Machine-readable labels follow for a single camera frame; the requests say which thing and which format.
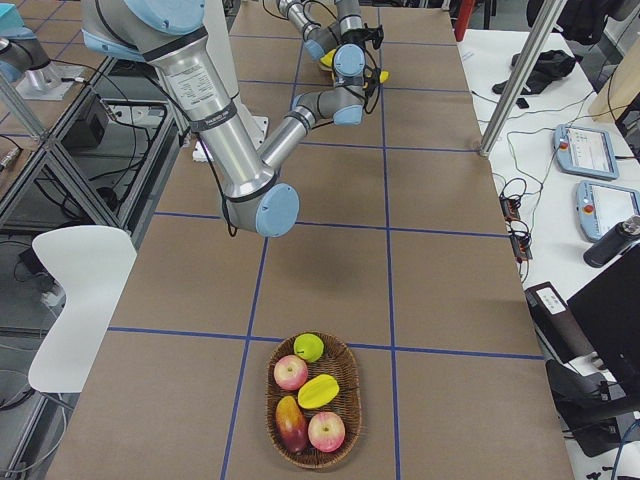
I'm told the white chair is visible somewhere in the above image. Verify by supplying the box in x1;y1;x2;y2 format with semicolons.
28;225;137;393

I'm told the teach pendant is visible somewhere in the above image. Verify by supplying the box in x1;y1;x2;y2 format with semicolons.
576;180;639;242
553;124;619;181

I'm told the aluminium frame post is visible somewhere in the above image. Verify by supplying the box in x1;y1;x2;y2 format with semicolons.
478;0;567;158

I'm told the black bottle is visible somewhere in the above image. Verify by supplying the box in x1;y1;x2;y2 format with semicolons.
583;215;639;268

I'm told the pink apple back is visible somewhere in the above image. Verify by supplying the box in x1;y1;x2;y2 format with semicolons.
273;355;308;391

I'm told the green pear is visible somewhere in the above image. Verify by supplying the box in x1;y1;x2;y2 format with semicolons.
293;333;324;363

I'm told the black box with label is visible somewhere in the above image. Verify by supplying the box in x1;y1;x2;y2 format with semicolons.
525;282;595;363

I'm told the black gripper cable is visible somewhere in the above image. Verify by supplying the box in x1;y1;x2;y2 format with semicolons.
344;47;384;116

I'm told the upper teach pendant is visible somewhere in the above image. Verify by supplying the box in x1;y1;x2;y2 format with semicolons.
553;124;619;181

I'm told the black cloth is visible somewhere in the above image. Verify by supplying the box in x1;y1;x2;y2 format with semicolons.
521;50;577;96

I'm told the pink apple front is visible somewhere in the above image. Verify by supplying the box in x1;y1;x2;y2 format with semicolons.
308;412;346;453

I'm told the black monitor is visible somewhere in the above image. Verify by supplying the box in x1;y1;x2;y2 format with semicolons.
568;246;639;392

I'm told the lower teach pendant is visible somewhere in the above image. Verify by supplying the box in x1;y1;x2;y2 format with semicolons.
576;180;639;242

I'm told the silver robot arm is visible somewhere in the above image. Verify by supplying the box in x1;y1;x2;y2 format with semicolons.
276;0;384;60
81;1;384;237

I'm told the pink apple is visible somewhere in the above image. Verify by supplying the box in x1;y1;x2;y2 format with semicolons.
308;412;346;453
273;355;308;391

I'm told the red mango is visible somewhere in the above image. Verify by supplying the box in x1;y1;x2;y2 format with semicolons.
275;395;308;454

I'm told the yellow star fruit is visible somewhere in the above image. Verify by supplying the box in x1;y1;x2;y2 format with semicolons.
297;374;340;410

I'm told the woven wicker basket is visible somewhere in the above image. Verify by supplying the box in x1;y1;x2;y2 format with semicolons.
265;331;363;470

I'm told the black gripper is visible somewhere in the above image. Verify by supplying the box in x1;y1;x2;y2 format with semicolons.
344;24;384;48

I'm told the orange circuit board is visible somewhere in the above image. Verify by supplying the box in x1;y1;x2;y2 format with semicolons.
499;196;521;221

